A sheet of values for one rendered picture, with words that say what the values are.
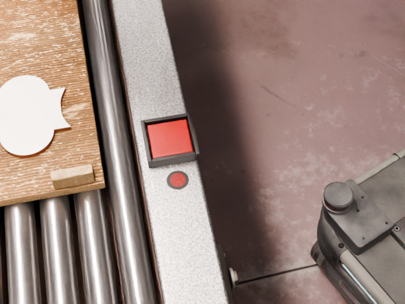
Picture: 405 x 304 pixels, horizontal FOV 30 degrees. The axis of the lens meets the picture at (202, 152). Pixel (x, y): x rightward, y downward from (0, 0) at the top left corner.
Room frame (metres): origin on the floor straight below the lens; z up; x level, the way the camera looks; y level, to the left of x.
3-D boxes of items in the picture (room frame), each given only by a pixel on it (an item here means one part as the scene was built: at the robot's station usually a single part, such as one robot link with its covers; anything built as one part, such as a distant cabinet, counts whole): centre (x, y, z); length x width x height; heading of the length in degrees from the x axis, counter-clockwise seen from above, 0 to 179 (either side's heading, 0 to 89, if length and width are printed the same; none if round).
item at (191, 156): (0.63, 0.05, 0.92); 0.08 x 0.08 x 0.02; 10
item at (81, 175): (0.56, 0.18, 0.95); 0.06 x 0.02 x 0.03; 101
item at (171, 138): (0.63, 0.05, 0.92); 0.06 x 0.06 x 0.01; 10
